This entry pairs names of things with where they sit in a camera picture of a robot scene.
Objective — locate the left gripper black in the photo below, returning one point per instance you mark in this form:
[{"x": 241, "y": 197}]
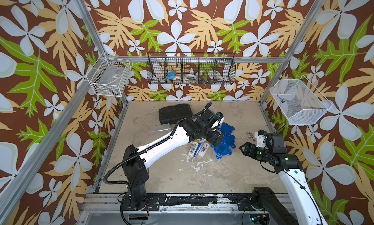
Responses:
[{"x": 213, "y": 140}]

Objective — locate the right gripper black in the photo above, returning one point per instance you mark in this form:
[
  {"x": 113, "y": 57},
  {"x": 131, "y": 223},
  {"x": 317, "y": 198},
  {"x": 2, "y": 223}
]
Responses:
[{"x": 247, "y": 148}]

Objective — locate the blue lid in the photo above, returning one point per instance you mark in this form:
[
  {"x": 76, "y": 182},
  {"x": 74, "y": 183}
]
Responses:
[
  {"x": 222, "y": 149},
  {"x": 230, "y": 140},
  {"x": 226, "y": 129}
]

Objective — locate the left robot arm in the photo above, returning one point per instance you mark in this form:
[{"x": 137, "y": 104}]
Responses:
[{"x": 132, "y": 171}]

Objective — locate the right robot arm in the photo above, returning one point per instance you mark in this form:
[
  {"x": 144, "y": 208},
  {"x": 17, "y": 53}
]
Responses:
[{"x": 291, "y": 173}]

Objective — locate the blue toothbrush middle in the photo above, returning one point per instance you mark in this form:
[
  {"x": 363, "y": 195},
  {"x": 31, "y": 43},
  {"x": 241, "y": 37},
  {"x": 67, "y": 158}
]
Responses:
[{"x": 197, "y": 149}]

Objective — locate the white bottle barcode middle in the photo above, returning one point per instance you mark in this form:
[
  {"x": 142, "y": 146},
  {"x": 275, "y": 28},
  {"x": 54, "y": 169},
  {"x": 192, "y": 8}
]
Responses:
[{"x": 193, "y": 147}]

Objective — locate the white bottle purple label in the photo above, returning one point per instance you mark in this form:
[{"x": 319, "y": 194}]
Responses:
[{"x": 204, "y": 148}]

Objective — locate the black plastic tool case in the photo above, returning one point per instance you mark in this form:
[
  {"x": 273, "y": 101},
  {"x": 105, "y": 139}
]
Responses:
[{"x": 171, "y": 114}]

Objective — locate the white mesh basket right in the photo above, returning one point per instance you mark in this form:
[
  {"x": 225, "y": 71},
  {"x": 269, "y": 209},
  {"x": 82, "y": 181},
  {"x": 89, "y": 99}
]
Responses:
[{"x": 300, "y": 101}]

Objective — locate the white tape roll in basket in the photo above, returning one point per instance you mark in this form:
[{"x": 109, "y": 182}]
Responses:
[{"x": 190, "y": 77}]

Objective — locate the blue tape roll in basket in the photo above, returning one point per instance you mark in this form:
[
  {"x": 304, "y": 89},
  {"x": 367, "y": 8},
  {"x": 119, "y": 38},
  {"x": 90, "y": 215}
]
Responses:
[{"x": 171, "y": 75}]

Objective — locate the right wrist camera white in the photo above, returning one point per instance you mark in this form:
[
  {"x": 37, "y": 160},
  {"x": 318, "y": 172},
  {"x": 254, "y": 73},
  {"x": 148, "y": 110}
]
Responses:
[{"x": 260, "y": 138}]

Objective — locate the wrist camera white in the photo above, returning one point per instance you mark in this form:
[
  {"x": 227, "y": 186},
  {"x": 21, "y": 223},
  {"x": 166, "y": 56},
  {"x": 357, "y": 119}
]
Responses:
[
  {"x": 219, "y": 121},
  {"x": 260, "y": 138}
]

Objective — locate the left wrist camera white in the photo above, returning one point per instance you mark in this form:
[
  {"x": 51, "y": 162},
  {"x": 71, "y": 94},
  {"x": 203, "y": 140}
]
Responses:
[{"x": 219, "y": 121}]

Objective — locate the black wire basket back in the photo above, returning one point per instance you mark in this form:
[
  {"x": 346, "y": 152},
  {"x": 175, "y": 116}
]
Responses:
[{"x": 210, "y": 68}]

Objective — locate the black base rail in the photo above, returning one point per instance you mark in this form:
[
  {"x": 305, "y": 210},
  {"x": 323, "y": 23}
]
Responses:
[{"x": 155, "y": 201}]

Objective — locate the white wire basket left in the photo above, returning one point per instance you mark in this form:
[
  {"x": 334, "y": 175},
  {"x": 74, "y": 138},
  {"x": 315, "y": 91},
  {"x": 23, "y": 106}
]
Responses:
[{"x": 108, "y": 76}]

